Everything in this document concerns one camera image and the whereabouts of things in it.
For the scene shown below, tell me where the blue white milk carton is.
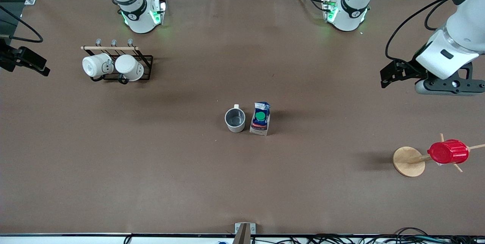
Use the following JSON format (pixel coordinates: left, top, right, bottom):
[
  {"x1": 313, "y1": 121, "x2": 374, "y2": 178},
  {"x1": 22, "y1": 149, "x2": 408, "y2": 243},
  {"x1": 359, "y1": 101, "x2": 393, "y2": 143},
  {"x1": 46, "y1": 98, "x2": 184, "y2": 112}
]
[{"x1": 249, "y1": 102, "x2": 271, "y2": 137}]

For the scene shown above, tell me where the white mug with grey inside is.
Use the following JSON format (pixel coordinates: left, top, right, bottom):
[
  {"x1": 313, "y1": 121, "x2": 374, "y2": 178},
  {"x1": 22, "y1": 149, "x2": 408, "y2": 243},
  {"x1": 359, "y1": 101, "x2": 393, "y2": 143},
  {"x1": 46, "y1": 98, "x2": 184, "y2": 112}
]
[{"x1": 225, "y1": 104, "x2": 246, "y2": 133}]

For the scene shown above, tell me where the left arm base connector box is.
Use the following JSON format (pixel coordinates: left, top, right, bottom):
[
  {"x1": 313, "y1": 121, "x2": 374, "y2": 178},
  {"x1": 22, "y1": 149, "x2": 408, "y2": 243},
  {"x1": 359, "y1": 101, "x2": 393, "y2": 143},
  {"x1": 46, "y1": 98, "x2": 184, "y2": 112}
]
[{"x1": 321, "y1": 0, "x2": 338, "y2": 23}]

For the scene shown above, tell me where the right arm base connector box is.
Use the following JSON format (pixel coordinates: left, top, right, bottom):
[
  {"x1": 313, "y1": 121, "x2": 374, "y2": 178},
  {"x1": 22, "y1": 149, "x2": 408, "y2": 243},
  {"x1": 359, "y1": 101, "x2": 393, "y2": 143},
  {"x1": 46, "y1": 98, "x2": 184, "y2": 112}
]
[{"x1": 151, "y1": 0, "x2": 167, "y2": 25}]

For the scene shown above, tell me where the red plastic cup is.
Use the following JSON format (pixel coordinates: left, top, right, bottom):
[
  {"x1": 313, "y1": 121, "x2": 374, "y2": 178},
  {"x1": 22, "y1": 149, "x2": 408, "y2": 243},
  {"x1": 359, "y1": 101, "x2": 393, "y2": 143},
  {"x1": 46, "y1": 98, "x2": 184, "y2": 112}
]
[{"x1": 427, "y1": 139, "x2": 469, "y2": 165}]

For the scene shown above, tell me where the white mug with printed base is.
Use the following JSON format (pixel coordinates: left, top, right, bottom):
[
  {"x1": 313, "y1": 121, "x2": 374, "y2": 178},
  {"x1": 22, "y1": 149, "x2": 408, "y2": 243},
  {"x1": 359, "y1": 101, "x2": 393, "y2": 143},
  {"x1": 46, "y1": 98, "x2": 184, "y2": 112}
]
[{"x1": 82, "y1": 53, "x2": 114, "y2": 78}]

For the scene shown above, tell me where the wooden mug tree stand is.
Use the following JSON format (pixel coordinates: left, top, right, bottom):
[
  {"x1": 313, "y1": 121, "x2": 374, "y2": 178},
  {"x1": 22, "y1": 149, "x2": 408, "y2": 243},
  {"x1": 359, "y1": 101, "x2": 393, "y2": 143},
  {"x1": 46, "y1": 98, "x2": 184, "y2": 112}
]
[{"x1": 393, "y1": 133, "x2": 485, "y2": 178}]

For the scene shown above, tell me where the plain white mug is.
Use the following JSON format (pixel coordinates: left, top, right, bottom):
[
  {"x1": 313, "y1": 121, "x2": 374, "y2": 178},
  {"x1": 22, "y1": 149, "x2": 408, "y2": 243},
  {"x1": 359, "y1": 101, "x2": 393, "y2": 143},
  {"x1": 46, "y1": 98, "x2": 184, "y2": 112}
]
[{"x1": 115, "y1": 54, "x2": 144, "y2": 82}]

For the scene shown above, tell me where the brown table cover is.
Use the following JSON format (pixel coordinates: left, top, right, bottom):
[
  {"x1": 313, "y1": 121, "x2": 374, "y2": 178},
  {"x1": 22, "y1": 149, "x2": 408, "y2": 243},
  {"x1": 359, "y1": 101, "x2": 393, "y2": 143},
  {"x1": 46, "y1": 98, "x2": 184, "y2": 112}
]
[{"x1": 0, "y1": 0, "x2": 485, "y2": 236}]

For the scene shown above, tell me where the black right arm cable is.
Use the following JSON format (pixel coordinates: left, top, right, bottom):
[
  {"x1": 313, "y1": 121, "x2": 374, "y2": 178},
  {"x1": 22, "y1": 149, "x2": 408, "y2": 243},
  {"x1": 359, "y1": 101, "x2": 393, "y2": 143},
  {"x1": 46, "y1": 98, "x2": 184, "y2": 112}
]
[{"x1": 0, "y1": 5, "x2": 44, "y2": 43}]

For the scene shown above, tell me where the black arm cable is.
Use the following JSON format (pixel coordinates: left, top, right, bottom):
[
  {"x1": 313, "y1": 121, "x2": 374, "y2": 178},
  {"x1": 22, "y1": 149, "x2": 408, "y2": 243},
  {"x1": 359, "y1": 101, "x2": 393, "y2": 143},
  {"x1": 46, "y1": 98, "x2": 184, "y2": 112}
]
[
  {"x1": 385, "y1": 0, "x2": 453, "y2": 63},
  {"x1": 0, "y1": 5, "x2": 44, "y2": 43}
]

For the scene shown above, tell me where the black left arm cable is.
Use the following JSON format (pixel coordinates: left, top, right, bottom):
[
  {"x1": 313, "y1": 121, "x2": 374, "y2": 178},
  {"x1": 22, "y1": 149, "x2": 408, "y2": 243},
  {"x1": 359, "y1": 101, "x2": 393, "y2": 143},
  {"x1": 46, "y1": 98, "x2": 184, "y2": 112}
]
[{"x1": 385, "y1": 0, "x2": 453, "y2": 63}]

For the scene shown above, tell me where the black wire mug rack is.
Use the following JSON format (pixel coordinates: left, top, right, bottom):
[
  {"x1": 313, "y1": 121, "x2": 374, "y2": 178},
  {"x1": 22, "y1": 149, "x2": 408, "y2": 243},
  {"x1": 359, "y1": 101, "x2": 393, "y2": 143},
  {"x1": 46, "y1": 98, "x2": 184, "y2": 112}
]
[{"x1": 80, "y1": 38, "x2": 153, "y2": 84}]

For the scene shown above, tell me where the black floor cable bundle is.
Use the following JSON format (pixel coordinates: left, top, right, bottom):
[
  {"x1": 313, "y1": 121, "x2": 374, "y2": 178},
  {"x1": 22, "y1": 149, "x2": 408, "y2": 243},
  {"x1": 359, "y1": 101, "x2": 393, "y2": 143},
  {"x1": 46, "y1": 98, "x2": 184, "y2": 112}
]
[{"x1": 250, "y1": 228, "x2": 485, "y2": 244}]

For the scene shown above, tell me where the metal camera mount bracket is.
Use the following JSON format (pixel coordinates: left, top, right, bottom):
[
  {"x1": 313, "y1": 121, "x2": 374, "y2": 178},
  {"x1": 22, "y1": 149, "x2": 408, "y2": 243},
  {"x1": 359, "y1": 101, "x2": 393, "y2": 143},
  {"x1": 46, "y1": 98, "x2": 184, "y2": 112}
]
[{"x1": 235, "y1": 222, "x2": 256, "y2": 244}]

